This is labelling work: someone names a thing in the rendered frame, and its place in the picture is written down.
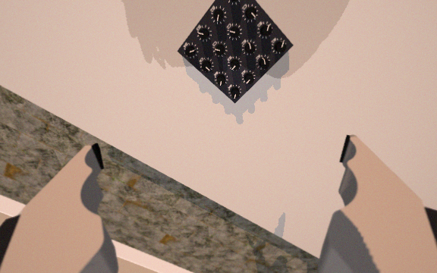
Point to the black knob box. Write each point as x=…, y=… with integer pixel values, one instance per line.
x=241, y=47

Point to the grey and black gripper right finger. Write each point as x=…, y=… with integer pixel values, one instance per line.
x=384, y=226

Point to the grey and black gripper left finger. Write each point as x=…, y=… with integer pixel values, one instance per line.
x=58, y=231

